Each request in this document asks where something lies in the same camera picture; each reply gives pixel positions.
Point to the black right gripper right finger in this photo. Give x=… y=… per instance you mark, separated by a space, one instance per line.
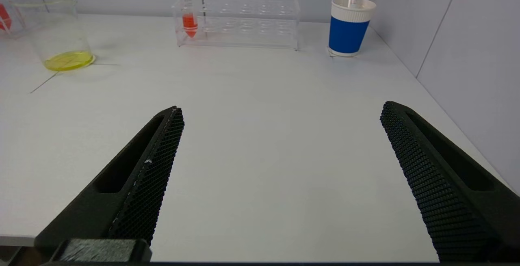
x=455 y=193

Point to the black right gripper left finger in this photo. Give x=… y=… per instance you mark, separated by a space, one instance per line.
x=122 y=201

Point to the clear glass beaker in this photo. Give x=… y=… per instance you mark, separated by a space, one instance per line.
x=67 y=59

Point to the test tube with red pigment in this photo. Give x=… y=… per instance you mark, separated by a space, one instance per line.
x=189 y=24
x=4 y=19

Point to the clear acrylic test tube rack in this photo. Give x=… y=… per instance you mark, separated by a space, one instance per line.
x=252 y=26
x=16 y=30

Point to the blue white paper cup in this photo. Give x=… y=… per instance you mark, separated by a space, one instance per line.
x=347 y=34

